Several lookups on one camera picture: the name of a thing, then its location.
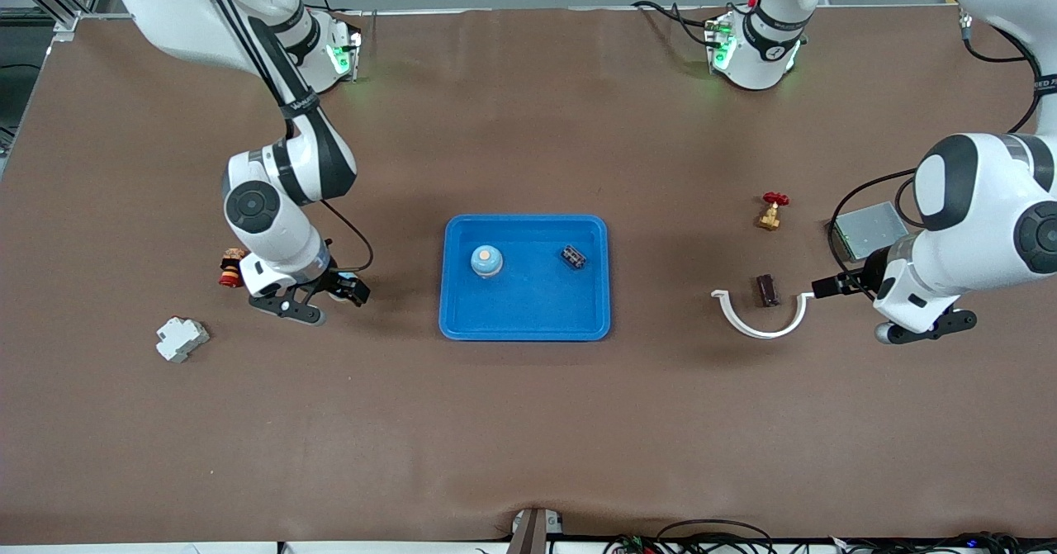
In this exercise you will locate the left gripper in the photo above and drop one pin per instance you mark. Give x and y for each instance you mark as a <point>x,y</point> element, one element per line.
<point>873,272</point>

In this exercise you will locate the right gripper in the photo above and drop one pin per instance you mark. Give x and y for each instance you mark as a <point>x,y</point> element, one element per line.
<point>335,281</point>

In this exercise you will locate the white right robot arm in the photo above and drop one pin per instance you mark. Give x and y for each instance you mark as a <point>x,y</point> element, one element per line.
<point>281,224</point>

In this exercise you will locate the blue plastic tray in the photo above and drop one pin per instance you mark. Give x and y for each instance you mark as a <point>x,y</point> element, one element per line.
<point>528,306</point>

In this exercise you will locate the grey metal box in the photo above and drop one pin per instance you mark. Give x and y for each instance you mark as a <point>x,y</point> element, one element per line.
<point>867,232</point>

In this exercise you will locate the red yellow stacked button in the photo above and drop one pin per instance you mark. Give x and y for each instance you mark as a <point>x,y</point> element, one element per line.
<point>229,272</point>

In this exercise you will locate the white curved plastic clip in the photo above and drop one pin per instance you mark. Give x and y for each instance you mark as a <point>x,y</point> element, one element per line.
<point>756,329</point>

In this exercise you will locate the white circuit breaker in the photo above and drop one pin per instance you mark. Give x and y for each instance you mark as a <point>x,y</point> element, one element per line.
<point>182,339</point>

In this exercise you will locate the brown table mat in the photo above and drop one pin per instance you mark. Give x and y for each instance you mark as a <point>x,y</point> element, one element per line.
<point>528,430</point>

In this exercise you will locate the metal bracket at table edge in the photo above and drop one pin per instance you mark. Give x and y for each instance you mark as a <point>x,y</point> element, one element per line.
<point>535,531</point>

